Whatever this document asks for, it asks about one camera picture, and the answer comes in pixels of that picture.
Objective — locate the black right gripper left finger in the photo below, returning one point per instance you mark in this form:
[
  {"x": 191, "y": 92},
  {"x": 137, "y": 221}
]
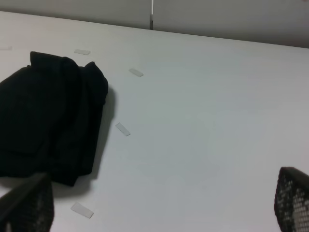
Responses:
[{"x": 29, "y": 207}]

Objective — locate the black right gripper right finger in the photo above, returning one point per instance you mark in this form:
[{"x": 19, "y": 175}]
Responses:
[{"x": 291, "y": 203}]

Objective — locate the black short sleeve shirt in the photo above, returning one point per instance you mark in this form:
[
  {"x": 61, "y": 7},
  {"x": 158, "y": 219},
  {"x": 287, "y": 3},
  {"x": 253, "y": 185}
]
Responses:
[{"x": 50, "y": 116}]

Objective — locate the clear tape marker lower right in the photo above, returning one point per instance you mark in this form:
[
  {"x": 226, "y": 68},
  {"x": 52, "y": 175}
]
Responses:
[{"x": 80, "y": 209}]

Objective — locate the clear tape marker right middle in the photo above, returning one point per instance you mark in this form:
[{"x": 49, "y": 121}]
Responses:
[{"x": 122, "y": 129}]

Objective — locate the clear tape marker top middle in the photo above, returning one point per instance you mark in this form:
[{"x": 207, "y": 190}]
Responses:
[{"x": 82, "y": 52}]

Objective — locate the clear tape marker upper right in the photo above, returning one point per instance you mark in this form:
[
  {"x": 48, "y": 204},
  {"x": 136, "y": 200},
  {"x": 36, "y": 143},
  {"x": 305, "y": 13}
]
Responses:
[{"x": 136, "y": 72}]

